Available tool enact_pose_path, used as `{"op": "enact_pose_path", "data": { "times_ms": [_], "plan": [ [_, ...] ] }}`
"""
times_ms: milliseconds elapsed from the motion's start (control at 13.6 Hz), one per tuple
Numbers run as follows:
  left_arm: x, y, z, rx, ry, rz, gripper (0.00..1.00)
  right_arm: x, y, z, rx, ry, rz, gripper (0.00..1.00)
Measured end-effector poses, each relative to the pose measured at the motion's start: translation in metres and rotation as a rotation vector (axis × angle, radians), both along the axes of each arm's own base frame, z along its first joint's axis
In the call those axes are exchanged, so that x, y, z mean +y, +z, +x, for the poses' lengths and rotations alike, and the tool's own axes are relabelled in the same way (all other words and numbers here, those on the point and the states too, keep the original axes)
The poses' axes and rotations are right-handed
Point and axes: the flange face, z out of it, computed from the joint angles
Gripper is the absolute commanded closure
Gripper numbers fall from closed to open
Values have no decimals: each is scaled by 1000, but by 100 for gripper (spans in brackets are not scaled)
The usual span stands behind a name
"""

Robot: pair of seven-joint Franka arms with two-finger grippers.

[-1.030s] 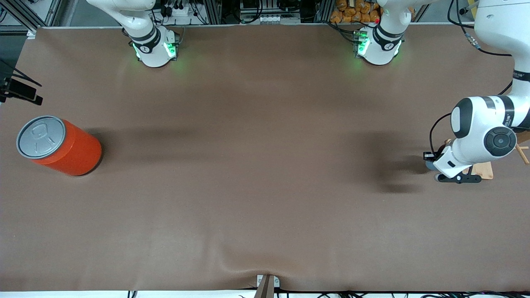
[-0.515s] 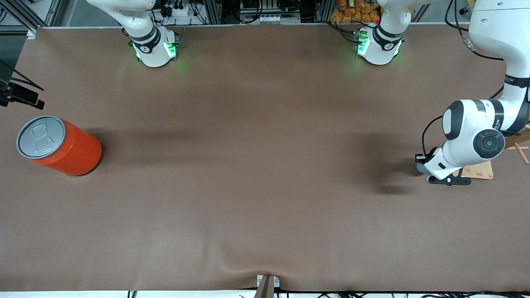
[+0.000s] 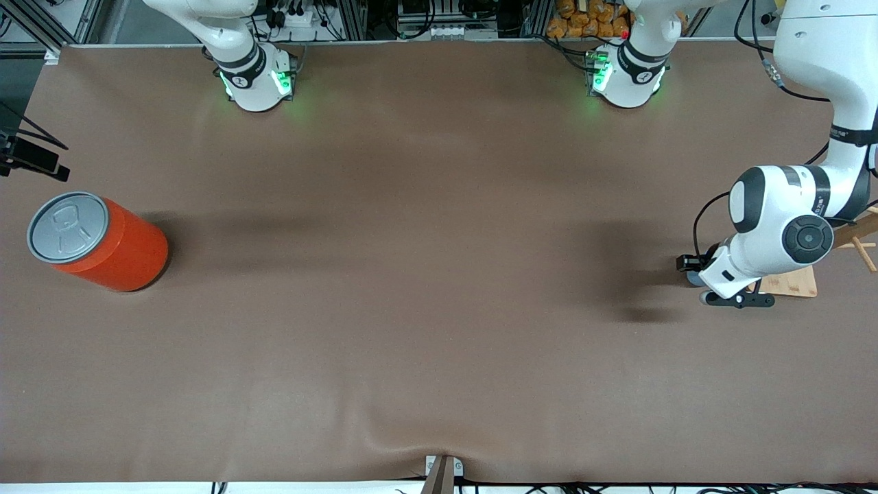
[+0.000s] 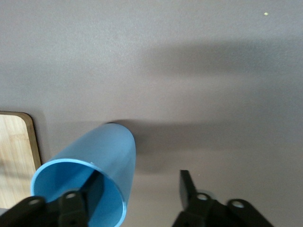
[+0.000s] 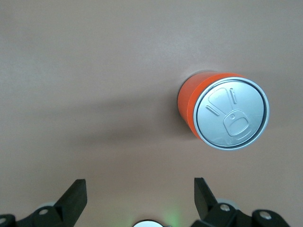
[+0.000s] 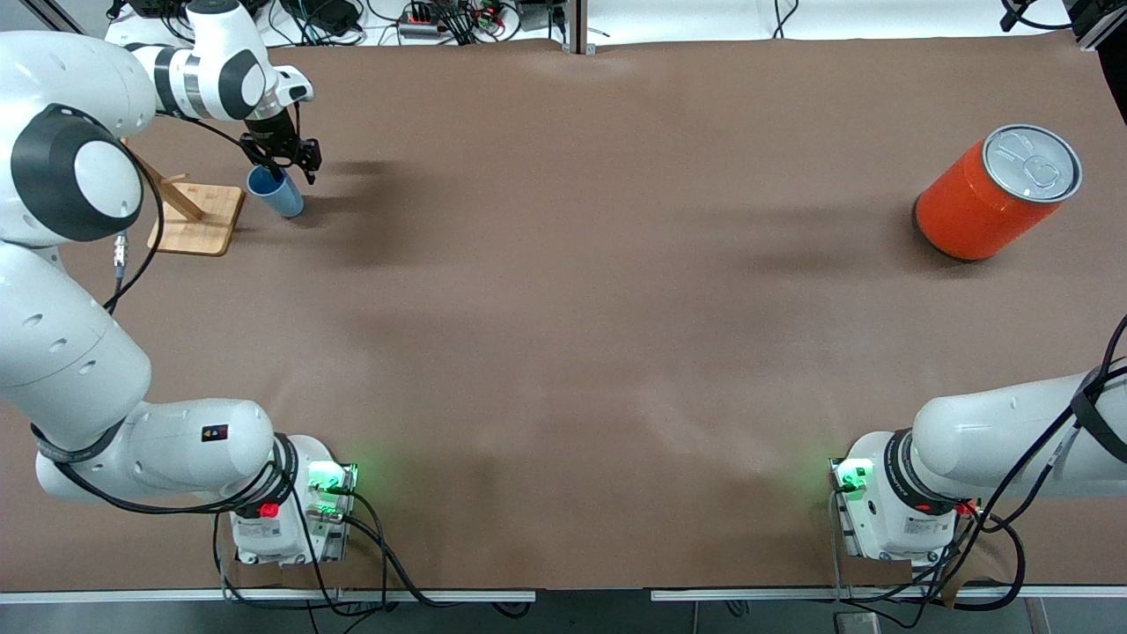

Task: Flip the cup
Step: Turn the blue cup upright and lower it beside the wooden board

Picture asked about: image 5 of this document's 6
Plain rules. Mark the orange can with silver lid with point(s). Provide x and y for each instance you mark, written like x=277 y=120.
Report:
x=232 y=118

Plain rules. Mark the brown table cover cloth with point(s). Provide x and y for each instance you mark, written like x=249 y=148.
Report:
x=94 y=82

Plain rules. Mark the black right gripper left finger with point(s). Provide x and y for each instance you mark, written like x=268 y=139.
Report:
x=68 y=203

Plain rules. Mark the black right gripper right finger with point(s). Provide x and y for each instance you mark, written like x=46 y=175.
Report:
x=213 y=210

